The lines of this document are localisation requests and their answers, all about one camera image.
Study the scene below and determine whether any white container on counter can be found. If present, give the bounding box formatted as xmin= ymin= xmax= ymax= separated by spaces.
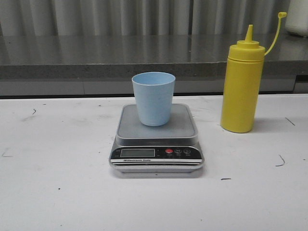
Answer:
xmin=285 ymin=0 xmax=308 ymax=37

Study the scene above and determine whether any light blue plastic cup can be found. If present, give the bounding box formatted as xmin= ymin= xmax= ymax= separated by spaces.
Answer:
xmin=132 ymin=72 xmax=176 ymax=127

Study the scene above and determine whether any silver digital kitchen scale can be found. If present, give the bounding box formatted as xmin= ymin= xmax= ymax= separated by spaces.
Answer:
xmin=109 ymin=103 xmax=205 ymax=176

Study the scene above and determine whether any yellow squeeze bottle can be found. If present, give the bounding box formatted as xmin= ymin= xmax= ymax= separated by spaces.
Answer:
xmin=220 ymin=12 xmax=287 ymax=133

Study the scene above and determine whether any white pleated curtain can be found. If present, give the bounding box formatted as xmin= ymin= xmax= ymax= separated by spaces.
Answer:
xmin=0 ymin=0 xmax=289 ymax=36

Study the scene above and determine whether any grey stone counter ledge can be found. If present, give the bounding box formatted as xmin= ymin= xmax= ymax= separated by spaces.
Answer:
xmin=0 ymin=33 xmax=308 ymax=97

